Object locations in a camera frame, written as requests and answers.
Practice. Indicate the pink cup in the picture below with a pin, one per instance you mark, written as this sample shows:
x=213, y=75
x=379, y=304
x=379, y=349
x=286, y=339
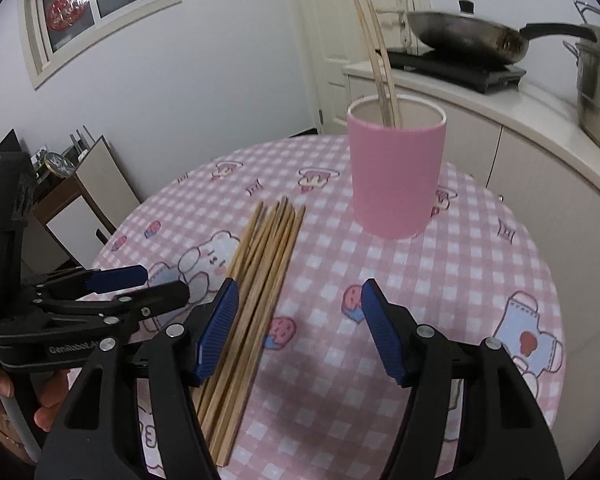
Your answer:
x=395, y=175

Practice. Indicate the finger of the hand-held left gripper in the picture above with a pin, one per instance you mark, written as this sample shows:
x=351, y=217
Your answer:
x=120, y=276
x=155, y=297

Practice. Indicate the black induction cooktop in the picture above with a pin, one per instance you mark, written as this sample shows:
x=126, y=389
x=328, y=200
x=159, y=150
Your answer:
x=480, y=77

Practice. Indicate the white counter cabinet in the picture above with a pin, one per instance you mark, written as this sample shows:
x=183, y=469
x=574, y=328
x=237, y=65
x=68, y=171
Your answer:
x=530, y=170

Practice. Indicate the pink checked tablecloth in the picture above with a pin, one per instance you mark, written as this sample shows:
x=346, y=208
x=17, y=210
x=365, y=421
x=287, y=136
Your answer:
x=330, y=410

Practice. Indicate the pile of wooden chopsticks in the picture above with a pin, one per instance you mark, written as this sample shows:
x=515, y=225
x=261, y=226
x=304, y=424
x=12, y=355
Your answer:
x=260, y=300

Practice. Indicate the white panel door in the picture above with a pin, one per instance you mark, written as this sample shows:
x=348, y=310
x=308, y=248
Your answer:
x=340, y=35

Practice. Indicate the slender bamboo chopstick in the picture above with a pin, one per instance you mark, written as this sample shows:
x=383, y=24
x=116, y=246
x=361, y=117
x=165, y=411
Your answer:
x=375, y=71
x=387, y=60

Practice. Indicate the white framed window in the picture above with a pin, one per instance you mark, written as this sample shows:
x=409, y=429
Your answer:
x=105, y=35

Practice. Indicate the round desk clock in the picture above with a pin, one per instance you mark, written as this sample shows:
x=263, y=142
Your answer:
x=57, y=162

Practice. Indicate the glass wok lid black knob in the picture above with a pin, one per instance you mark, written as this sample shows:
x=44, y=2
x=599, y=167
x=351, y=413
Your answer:
x=466, y=7

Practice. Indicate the red paper-cut decoration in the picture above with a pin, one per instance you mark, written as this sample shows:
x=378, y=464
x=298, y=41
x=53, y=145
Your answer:
x=67, y=10

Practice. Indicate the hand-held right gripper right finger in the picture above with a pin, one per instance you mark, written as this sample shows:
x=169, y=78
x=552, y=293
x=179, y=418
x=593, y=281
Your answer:
x=385, y=335

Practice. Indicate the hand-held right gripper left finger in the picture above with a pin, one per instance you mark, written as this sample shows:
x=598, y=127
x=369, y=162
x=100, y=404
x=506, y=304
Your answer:
x=220, y=330

